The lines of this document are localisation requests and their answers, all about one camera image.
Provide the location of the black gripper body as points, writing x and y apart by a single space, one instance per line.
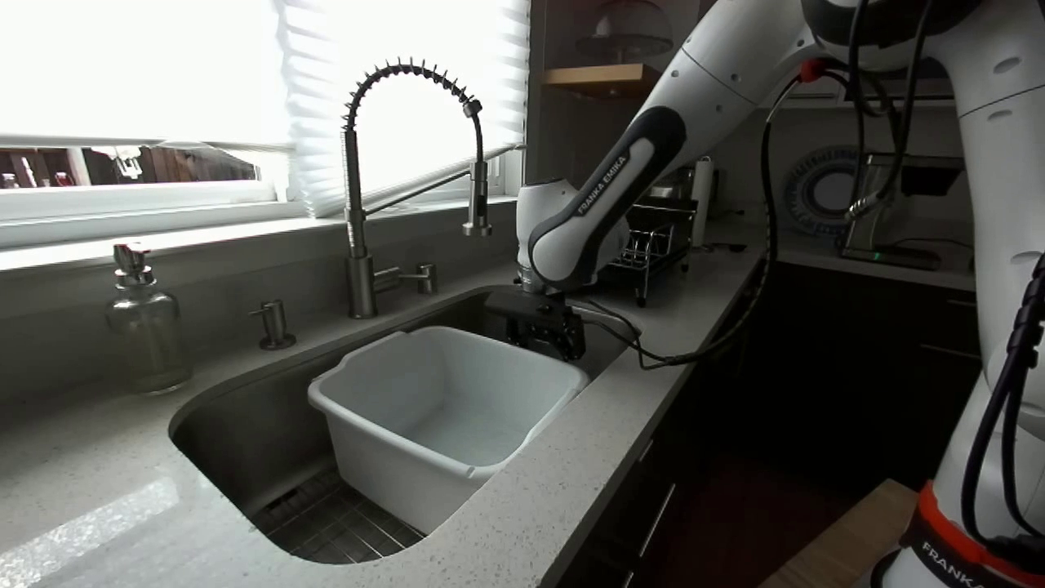
533 316

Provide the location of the white plastic tub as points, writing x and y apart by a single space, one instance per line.
445 419

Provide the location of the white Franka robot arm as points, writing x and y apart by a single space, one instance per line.
707 78

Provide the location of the steel kitchen sink basin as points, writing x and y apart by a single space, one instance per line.
238 436

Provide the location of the chrome spring kitchen faucet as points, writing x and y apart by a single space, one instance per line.
357 239

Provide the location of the white window blind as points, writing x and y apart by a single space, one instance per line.
410 98

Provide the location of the small chrome counter knob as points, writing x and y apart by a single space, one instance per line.
275 327

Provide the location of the round grey background object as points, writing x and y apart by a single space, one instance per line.
823 192

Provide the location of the wooden platform board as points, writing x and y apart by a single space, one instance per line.
843 543

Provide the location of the clear glass soap dispenser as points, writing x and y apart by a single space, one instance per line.
146 331

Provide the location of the wooden wall shelf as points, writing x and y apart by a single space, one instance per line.
594 73

